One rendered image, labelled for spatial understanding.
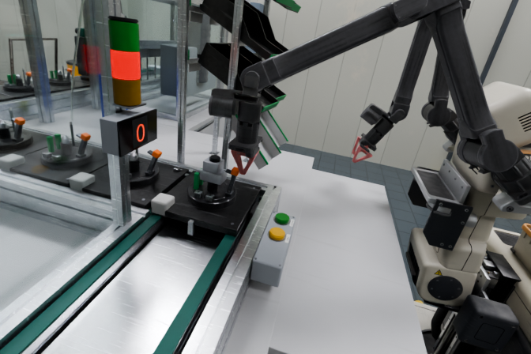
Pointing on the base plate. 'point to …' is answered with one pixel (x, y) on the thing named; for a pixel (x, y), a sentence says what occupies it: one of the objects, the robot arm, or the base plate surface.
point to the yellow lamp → (126, 92)
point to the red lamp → (125, 65)
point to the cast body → (212, 170)
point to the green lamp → (124, 35)
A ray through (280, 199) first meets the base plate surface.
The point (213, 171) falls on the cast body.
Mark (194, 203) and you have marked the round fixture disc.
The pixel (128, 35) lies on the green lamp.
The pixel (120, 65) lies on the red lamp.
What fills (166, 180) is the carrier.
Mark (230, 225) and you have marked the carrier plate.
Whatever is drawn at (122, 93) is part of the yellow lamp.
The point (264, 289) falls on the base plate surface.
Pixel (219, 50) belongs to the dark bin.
